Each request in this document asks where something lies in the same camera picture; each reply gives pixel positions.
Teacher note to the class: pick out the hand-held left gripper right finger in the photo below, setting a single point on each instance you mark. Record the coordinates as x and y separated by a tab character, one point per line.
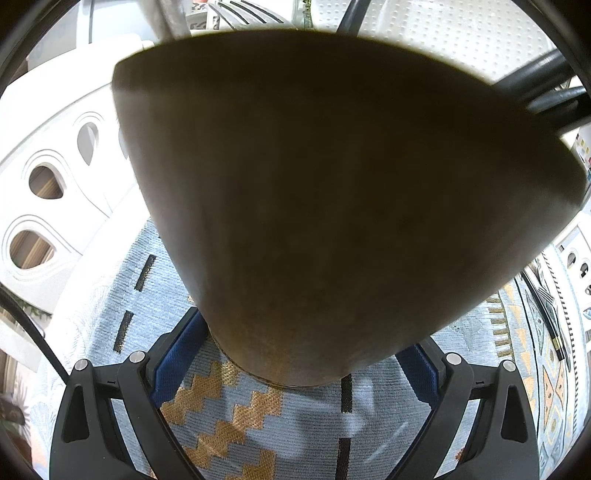
422	374

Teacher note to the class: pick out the wooden utensil holder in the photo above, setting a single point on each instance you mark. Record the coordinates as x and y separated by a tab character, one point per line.
323	207

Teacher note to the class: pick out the white carved chair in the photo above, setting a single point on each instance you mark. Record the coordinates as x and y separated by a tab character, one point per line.
69	221
575	263

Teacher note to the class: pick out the blue patterned table mat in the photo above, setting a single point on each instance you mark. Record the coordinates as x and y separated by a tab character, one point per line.
295	429

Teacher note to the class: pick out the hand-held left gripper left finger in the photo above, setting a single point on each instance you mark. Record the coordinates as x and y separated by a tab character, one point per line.
178	355

